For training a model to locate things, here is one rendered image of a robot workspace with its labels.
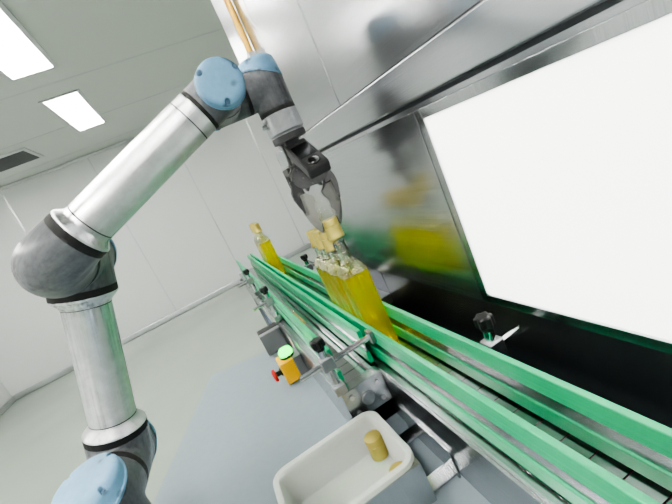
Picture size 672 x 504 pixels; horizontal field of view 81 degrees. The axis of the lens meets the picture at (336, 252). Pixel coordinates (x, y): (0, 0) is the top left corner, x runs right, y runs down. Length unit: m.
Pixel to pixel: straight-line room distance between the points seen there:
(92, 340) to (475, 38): 0.78
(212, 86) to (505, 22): 0.40
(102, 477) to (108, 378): 0.17
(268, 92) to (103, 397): 0.66
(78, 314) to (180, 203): 5.86
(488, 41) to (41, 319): 6.94
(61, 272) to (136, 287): 6.10
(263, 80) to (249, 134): 6.05
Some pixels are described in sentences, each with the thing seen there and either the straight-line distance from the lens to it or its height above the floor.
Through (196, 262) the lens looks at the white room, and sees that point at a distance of 6.70.
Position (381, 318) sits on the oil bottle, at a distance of 0.88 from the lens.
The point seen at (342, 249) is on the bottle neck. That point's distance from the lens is 0.83.
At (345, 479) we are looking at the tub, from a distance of 0.83.
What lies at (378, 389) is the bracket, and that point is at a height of 0.85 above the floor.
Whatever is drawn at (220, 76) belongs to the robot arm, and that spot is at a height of 1.48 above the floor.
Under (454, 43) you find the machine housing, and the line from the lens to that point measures 0.56.
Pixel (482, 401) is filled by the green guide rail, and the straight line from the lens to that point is 0.55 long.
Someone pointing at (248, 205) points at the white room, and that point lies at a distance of 6.72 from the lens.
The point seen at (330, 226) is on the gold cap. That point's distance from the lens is 0.81.
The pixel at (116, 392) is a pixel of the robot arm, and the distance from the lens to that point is 0.90.
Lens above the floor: 1.31
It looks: 13 degrees down
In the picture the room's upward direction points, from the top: 24 degrees counter-clockwise
